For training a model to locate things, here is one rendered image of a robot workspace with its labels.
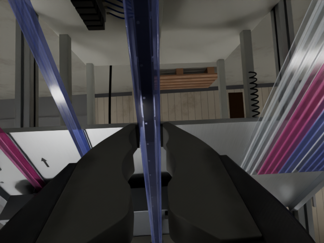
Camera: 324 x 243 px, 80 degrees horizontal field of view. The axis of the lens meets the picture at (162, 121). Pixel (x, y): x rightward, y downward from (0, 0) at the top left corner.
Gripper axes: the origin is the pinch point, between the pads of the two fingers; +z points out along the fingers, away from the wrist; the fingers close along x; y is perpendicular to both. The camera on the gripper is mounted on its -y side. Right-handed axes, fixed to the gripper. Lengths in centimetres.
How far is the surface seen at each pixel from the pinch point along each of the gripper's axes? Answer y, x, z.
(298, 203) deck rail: 36, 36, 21
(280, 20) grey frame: -5, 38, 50
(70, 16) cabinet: -7, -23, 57
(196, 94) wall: 140, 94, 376
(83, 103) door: 156, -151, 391
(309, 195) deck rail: 32, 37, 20
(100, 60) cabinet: 11, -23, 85
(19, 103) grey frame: 13, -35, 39
